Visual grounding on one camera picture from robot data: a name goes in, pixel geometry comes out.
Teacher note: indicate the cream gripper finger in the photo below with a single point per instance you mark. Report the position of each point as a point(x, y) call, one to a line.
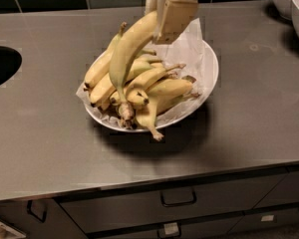
point(173, 17)
point(152, 0)

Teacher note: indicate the left low yellow banana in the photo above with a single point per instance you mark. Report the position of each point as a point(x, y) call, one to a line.
point(100, 95)

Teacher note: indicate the front yellow banana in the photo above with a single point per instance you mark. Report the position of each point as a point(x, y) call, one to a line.
point(161, 97)

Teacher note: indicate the middle yellow banana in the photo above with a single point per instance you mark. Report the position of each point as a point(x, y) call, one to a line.
point(135, 91)

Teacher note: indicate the bottom thin banana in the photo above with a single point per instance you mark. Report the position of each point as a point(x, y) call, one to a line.
point(176, 100)

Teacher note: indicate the upper left yellow banana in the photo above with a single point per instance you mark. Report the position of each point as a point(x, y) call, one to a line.
point(101, 65)

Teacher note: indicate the lower drawer with label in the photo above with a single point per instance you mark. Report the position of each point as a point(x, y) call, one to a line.
point(176, 230)

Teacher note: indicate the left cabinet door handle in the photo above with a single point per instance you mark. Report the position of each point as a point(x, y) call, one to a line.
point(37, 210)

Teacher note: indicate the centre drawer with handle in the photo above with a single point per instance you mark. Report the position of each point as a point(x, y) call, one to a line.
point(143, 208)

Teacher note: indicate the large yellow-green banana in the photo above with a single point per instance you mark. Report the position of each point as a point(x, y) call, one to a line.
point(135, 38)

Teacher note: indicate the white paper liner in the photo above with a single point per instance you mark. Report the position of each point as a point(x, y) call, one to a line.
point(189, 50)

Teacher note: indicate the right drawer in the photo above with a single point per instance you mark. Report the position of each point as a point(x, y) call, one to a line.
point(285, 192)

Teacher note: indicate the white oval bowl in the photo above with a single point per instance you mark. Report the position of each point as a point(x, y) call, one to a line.
point(209, 67)

